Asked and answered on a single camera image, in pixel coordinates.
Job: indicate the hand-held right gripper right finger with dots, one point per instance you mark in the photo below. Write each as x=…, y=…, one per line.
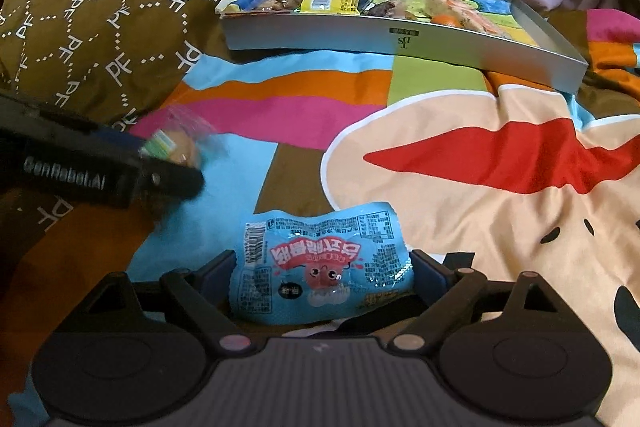
x=429, y=274

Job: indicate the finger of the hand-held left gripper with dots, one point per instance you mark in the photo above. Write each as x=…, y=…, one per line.
x=117, y=134
x=175, y=182

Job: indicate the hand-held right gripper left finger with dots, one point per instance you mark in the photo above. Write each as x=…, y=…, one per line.
x=220, y=271

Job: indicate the green label cookie packet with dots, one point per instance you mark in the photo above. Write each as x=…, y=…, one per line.
x=175, y=139

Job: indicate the light blue snack packet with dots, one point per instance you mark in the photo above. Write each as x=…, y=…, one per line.
x=320, y=267

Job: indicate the grey shallow box tray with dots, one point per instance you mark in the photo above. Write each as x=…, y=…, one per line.
x=350, y=37

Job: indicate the mandarin orange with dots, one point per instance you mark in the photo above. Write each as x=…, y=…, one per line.
x=445, y=21

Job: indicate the orange cracker packet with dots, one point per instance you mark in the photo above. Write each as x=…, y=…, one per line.
x=470, y=9

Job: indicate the cartoon printed blanket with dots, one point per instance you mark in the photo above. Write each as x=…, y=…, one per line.
x=500, y=207

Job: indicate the colourful cartoon drawing paper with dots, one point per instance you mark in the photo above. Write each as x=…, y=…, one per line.
x=505, y=7

